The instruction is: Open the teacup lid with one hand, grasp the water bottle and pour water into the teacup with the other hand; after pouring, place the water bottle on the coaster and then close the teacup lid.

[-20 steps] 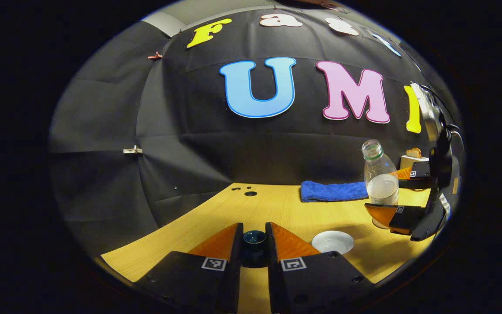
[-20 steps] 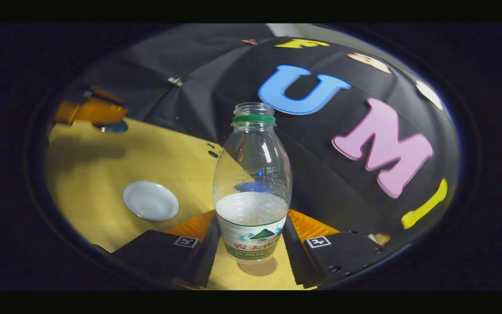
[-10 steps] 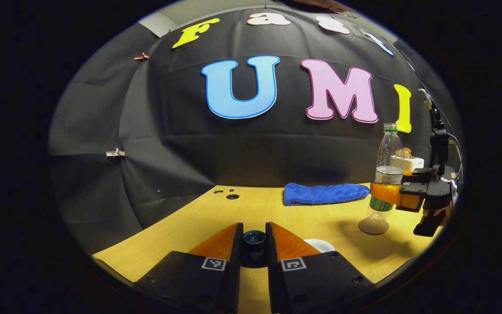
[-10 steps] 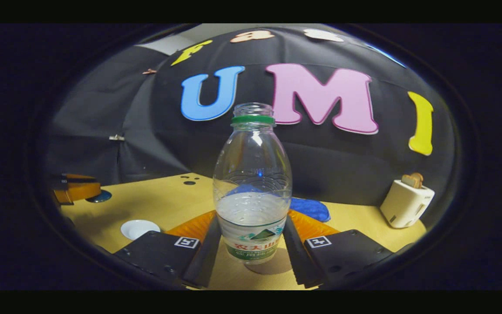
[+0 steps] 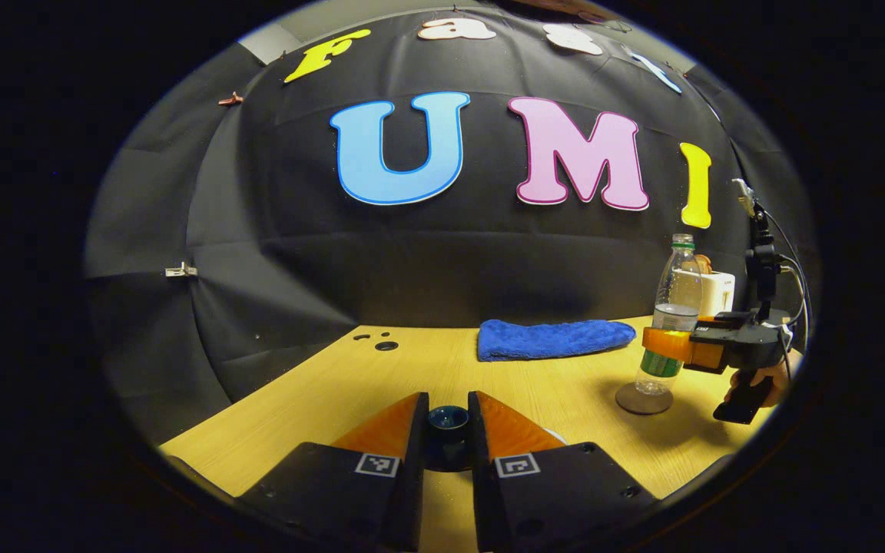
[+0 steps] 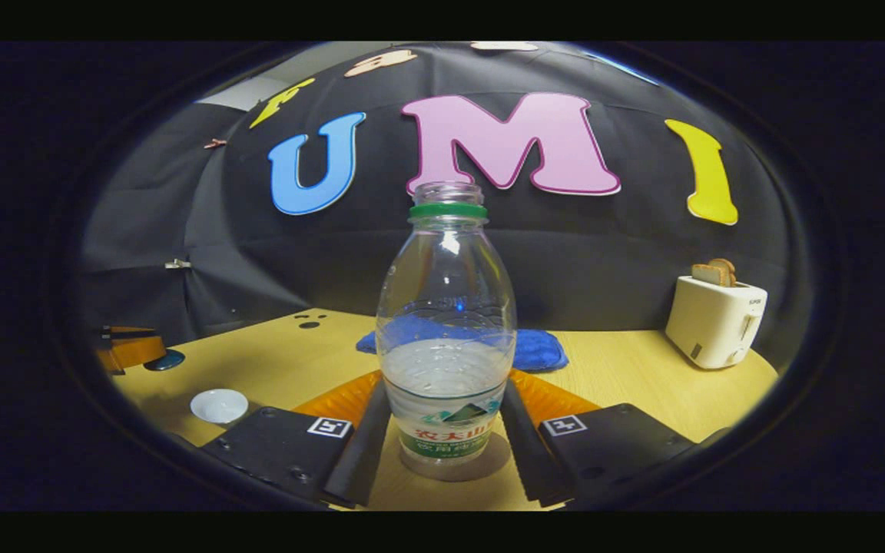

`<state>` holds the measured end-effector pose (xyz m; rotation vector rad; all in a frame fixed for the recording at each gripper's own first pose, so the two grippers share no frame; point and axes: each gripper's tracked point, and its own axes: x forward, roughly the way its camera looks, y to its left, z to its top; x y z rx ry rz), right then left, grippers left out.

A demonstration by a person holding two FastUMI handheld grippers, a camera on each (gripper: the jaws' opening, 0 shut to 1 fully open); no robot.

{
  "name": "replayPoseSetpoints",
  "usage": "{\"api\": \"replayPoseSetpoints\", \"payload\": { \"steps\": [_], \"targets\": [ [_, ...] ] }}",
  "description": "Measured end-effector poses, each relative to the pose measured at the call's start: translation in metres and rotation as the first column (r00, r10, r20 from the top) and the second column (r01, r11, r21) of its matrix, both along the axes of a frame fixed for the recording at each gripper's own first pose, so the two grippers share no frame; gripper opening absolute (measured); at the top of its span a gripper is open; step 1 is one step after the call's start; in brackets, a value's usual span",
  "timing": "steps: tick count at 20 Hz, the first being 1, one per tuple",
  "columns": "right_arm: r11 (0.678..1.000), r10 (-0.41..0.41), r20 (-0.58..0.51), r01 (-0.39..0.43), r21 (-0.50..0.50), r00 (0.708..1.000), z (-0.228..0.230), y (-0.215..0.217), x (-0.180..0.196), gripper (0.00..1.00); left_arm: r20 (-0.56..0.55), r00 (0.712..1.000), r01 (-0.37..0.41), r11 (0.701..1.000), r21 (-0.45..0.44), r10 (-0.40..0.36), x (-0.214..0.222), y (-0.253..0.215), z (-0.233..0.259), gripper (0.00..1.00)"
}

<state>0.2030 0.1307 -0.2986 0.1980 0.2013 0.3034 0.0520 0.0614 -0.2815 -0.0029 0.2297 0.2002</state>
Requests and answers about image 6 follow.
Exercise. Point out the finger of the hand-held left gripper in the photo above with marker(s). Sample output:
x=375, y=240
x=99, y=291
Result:
x=135, y=349

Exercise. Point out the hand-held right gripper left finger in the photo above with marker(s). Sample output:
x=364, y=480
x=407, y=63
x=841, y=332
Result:
x=362, y=453

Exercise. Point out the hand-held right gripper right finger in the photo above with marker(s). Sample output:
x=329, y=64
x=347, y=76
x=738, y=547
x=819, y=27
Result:
x=531, y=461

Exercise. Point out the dark teal teacup lid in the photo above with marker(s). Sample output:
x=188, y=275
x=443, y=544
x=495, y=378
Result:
x=164, y=359

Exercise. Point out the white teacup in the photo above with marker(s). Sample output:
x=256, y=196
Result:
x=218, y=405

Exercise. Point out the clear plastic water bottle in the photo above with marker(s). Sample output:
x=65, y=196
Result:
x=446, y=369

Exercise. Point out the white backdrop clip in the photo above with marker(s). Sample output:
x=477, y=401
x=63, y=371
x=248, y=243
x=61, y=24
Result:
x=177, y=264

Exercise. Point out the blue cloth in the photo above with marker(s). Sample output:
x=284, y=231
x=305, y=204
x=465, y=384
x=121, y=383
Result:
x=542, y=349

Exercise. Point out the pink backdrop clip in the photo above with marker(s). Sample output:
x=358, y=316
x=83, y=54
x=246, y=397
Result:
x=216, y=143

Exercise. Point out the cream toaster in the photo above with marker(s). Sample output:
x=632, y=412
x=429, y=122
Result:
x=711, y=322

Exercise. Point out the toast slice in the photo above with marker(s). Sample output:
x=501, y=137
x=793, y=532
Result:
x=728, y=269
x=710, y=274

